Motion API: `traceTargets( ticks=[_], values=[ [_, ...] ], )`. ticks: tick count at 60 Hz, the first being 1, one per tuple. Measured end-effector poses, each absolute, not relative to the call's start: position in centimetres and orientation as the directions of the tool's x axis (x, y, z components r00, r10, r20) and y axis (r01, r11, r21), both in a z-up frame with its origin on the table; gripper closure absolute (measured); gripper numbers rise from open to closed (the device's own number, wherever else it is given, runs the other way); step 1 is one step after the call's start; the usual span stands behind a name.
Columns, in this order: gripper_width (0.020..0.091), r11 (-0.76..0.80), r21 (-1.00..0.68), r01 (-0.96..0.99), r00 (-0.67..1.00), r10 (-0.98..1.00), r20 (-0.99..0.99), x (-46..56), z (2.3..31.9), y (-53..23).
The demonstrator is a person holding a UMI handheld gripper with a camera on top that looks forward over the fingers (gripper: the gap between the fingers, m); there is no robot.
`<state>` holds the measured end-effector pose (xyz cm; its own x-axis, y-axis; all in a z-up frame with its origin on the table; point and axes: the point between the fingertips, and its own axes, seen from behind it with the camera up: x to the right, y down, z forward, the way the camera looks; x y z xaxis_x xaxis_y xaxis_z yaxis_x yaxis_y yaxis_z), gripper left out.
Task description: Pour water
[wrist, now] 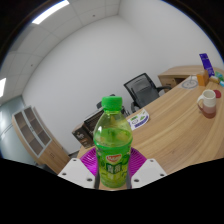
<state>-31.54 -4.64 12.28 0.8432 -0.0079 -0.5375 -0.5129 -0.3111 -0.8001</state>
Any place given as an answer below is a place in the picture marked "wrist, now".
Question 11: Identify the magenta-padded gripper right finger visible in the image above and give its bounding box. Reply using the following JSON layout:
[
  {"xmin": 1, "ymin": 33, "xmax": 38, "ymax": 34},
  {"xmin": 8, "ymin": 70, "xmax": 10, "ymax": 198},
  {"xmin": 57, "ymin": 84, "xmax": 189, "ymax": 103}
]
[{"xmin": 125, "ymin": 147, "xmax": 168, "ymax": 190}]

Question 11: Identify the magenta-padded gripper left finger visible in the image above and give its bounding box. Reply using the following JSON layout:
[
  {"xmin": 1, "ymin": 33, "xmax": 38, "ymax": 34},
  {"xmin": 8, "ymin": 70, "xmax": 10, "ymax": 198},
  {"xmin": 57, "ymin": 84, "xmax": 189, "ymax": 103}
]
[{"xmin": 57, "ymin": 147, "xmax": 101, "ymax": 190}]

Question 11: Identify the green drink bottle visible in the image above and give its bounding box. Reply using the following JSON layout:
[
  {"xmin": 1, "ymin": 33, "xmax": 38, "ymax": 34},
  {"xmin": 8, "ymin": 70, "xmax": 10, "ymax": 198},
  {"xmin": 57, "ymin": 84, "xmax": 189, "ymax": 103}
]
[{"xmin": 92, "ymin": 95, "xmax": 134, "ymax": 190}]

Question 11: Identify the cardboard box with black items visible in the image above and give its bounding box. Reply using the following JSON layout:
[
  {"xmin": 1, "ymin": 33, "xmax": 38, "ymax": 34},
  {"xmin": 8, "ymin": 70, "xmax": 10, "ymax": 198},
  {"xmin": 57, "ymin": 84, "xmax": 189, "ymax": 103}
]
[{"xmin": 71, "ymin": 108, "xmax": 105, "ymax": 150}]

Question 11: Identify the wooden shelf unit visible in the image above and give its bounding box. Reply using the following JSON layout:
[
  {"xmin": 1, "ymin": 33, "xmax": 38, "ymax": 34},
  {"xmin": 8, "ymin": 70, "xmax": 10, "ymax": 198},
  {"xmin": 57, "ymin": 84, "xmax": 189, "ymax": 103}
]
[{"xmin": 11, "ymin": 105, "xmax": 71, "ymax": 175}]

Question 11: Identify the white leaflet with green print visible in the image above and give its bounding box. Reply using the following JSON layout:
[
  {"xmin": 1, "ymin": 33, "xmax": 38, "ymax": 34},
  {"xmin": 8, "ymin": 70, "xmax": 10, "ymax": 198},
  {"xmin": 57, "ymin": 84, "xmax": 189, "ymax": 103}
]
[{"xmin": 128, "ymin": 108, "xmax": 151, "ymax": 131}]

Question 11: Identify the grey mesh office chair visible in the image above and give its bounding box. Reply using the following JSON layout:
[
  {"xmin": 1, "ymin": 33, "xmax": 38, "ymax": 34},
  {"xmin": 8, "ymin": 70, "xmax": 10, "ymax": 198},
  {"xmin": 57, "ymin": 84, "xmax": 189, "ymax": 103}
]
[{"xmin": 123, "ymin": 72, "xmax": 173, "ymax": 113}]

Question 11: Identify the white and pink mug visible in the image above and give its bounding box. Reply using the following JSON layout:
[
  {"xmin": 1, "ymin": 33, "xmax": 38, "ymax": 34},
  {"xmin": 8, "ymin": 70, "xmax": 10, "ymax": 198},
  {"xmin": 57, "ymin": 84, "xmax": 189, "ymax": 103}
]
[{"xmin": 196, "ymin": 89, "xmax": 218, "ymax": 120}]

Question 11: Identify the white paper with round print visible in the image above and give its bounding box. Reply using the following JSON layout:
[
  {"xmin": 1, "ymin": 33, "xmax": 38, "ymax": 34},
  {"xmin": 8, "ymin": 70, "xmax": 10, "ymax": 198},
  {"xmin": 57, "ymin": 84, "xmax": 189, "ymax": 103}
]
[{"xmin": 181, "ymin": 75, "xmax": 200, "ymax": 90}]

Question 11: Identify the orange cardboard box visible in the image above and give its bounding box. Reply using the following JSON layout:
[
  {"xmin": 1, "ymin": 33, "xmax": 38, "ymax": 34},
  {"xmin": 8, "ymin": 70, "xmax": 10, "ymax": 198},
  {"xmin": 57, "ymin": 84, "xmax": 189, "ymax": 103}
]
[{"xmin": 196, "ymin": 69, "xmax": 210, "ymax": 88}]

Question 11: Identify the small yellow box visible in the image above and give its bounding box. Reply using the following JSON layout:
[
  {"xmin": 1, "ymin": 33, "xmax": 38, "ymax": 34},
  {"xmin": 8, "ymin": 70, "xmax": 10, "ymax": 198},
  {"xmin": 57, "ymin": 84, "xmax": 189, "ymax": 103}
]
[{"xmin": 209, "ymin": 75, "xmax": 220, "ymax": 85}]

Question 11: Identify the long ceiling light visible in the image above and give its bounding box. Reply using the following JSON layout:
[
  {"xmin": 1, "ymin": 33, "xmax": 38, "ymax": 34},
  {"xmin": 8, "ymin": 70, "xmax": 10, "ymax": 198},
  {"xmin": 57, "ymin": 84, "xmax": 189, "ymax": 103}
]
[
  {"xmin": 31, "ymin": 0, "xmax": 71, "ymax": 26},
  {"xmin": 0, "ymin": 77, "xmax": 7, "ymax": 98}
]

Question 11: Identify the purple card package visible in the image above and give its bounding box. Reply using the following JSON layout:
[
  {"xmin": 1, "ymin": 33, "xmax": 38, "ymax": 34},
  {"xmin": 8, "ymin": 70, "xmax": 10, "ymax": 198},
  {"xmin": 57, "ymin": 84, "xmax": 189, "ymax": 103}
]
[{"xmin": 199, "ymin": 52, "xmax": 216, "ymax": 78}]

